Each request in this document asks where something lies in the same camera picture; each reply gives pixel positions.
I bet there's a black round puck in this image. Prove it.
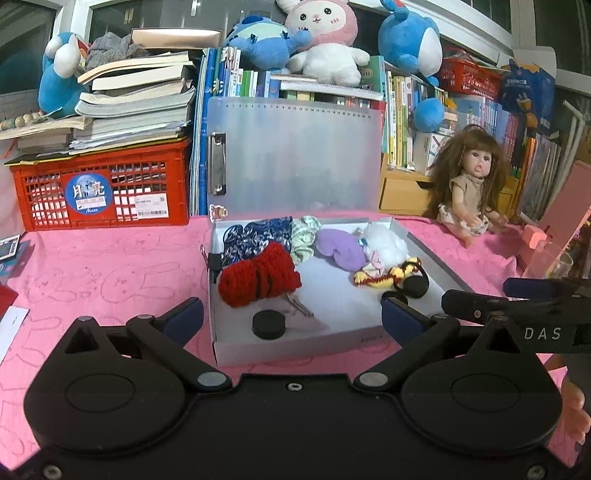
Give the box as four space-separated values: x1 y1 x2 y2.
252 310 287 341
381 275 430 305

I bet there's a white fluffy scrunchie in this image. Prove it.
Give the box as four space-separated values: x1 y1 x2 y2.
359 222 409 271

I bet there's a purple fluffy scrunchie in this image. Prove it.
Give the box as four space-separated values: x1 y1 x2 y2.
315 228 367 272

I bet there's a navy floral scrunchie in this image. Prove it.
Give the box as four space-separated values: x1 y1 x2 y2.
221 216 293 267

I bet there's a metal hair clip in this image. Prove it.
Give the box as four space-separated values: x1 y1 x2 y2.
283 292 315 318

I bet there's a red knitted scrunchie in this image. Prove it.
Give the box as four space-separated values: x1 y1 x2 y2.
218 242 303 308

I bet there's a green checked scrunchie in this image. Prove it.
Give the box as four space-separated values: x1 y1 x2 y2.
290 215 322 266

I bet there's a person right hand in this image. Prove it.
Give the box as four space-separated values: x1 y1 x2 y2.
561 374 590 445

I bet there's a clear glass mug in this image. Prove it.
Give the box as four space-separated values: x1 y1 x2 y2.
523 240 573 279

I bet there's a black binder clip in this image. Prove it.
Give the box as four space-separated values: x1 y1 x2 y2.
199 244 223 284

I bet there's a white shallow cardboard box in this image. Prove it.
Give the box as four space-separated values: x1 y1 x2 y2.
208 217 473 367

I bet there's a pink phone stand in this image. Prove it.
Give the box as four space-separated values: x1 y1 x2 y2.
517 161 591 268

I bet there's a brown haired baby doll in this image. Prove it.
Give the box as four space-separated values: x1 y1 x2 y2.
429 124 508 247

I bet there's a pink bunny towel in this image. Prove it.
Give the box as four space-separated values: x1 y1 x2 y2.
1 217 520 468

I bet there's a wooden drawer shelf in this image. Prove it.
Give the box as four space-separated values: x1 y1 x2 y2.
379 153 518 219

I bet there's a red plastic crate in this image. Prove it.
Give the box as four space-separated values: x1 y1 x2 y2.
9 138 191 231

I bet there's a red packet at table edge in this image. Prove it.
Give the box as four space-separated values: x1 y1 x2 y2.
0 284 18 319

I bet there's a small dark card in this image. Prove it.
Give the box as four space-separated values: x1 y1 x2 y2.
0 234 21 262

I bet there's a blue plush ball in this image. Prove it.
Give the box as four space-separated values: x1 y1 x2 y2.
413 98 445 133

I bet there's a row of upright books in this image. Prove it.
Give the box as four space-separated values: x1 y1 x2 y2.
189 47 556 215

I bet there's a red basket on shelf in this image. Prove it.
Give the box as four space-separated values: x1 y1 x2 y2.
436 58 502 101

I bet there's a stack of books on crate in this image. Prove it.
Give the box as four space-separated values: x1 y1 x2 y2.
1 28 221 160

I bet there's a large blue white plush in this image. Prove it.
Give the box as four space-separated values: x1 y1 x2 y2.
378 0 443 87

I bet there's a blue white doraemon plush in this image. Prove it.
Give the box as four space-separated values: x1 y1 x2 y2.
38 32 89 118

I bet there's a pink white bunny plush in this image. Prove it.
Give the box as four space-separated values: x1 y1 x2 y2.
276 0 370 87

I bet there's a blue stitch plush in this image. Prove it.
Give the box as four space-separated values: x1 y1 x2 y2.
222 15 312 71

